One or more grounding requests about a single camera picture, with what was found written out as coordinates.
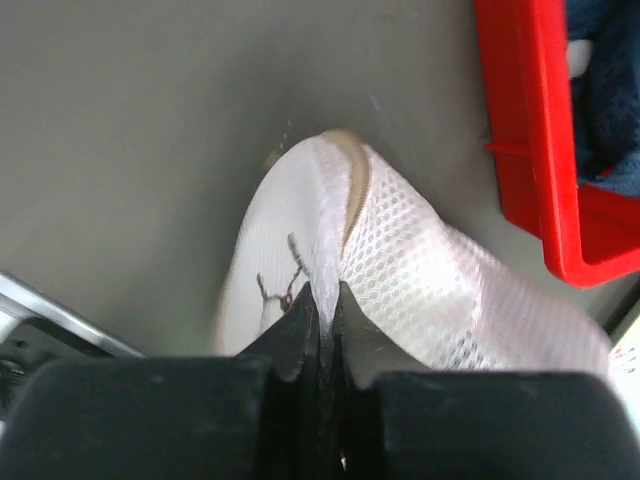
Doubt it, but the red plastic bin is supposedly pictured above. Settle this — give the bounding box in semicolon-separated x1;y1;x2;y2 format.
474;0;639;288

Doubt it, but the aluminium frame rail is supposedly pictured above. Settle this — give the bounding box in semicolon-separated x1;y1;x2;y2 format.
1;273;143;358

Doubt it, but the white mesh bra laundry bag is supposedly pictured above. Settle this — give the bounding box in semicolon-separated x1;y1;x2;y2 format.
212;130;610;378

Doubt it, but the dark blue garment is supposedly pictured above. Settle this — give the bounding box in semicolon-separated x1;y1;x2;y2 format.
566;1;639;198

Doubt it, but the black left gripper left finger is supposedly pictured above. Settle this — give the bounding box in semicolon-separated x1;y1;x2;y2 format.
241;282;319;383

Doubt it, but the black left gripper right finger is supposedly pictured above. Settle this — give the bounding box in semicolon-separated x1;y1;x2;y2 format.
334;281;425;390

